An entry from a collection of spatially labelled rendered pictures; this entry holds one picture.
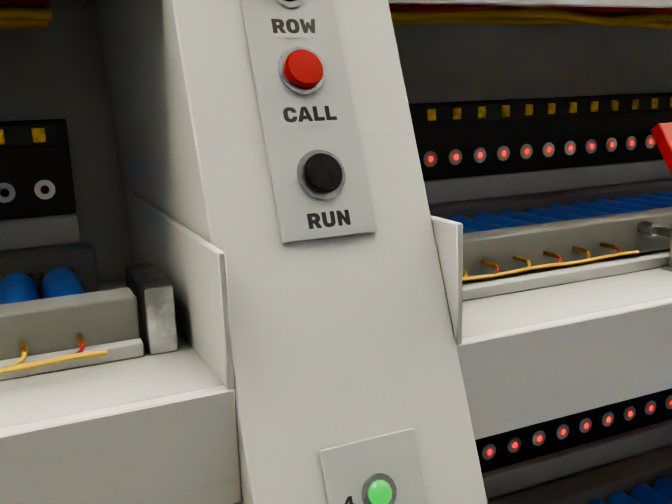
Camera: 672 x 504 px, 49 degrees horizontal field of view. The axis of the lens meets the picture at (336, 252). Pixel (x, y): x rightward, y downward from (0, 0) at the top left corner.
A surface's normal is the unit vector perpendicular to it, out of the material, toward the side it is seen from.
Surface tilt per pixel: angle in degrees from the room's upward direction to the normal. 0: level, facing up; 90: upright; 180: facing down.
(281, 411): 90
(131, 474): 111
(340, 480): 90
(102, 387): 21
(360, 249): 90
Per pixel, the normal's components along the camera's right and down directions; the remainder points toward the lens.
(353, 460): 0.37, -0.18
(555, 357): 0.41, 0.18
